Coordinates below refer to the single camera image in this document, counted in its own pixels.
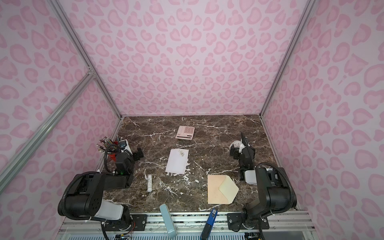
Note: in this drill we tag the blue utility knife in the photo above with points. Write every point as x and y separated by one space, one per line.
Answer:
209 224

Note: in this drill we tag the pink calculator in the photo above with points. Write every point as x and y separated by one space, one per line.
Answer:
185 133

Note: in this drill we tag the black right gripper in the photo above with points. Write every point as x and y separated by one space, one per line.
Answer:
244 150

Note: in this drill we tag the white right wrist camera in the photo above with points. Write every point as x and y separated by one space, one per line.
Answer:
250 177

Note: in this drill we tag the coloured pencils bundle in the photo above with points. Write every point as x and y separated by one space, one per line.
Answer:
106 145

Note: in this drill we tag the white letter paper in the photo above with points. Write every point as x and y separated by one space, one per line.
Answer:
177 161

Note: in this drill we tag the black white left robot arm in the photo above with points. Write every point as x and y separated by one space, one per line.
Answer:
82 200

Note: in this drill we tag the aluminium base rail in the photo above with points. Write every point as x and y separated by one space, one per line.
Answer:
293 225

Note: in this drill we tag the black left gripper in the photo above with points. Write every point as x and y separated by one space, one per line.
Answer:
135 154

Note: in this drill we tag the red pencil cup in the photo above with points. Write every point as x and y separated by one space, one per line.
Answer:
112 156

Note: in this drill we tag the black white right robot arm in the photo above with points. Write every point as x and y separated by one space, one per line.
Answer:
276 194

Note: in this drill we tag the light blue stapler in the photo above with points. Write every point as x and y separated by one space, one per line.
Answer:
169 224

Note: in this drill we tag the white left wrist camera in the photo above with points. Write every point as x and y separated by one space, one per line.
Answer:
124 145

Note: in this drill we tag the white glue stick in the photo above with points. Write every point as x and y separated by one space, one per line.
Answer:
149 183

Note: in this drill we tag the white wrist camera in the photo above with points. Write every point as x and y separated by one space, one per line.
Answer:
124 145
250 177

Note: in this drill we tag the beige envelope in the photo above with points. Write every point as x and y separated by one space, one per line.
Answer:
221 190

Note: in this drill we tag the white round clock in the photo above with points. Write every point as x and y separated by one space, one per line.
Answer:
235 146

